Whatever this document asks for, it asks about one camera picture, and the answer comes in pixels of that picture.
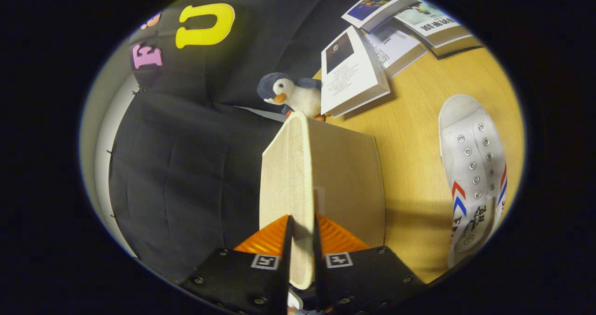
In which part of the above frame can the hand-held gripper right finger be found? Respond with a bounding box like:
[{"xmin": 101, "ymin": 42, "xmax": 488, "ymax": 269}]
[{"xmin": 312, "ymin": 214, "xmax": 427, "ymax": 315}]

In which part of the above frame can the white portrait cover book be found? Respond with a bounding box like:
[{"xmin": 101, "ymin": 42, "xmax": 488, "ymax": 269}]
[{"xmin": 320, "ymin": 25, "xmax": 391, "ymax": 118}]

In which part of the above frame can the white striped canvas shoe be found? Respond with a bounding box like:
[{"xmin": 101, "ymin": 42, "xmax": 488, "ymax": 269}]
[{"xmin": 438, "ymin": 94, "xmax": 508, "ymax": 269}]

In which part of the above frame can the blue penguin plush toy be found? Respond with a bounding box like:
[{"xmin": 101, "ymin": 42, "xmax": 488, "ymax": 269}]
[{"xmin": 257, "ymin": 72, "xmax": 327, "ymax": 121}]

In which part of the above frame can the thick pale green book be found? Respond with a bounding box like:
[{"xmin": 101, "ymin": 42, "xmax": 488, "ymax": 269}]
[{"xmin": 396, "ymin": 0, "xmax": 483, "ymax": 57}]

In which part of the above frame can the beige fabric storage box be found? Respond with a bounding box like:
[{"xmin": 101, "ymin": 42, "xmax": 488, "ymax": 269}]
[{"xmin": 259, "ymin": 111, "xmax": 386, "ymax": 290}]

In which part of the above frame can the blue night picture book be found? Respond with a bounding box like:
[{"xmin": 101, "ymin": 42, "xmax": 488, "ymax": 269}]
[{"xmin": 341, "ymin": 0, "xmax": 420, "ymax": 33}]

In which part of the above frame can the thin white lettered book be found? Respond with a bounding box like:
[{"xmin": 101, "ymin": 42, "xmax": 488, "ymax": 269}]
[{"xmin": 363, "ymin": 19, "xmax": 429, "ymax": 79}]

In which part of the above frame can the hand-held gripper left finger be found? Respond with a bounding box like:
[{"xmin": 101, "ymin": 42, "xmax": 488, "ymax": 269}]
[{"xmin": 179, "ymin": 215, "xmax": 295, "ymax": 315}]

